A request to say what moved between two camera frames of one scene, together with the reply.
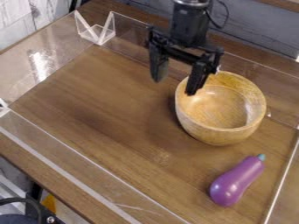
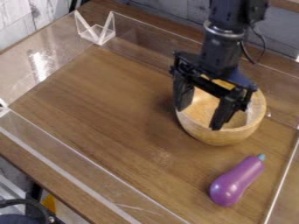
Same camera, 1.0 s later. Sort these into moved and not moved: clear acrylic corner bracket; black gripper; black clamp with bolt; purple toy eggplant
Moved: black gripper
Not moved: black clamp with bolt; clear acrylic corner bracket; purple toy eggplant
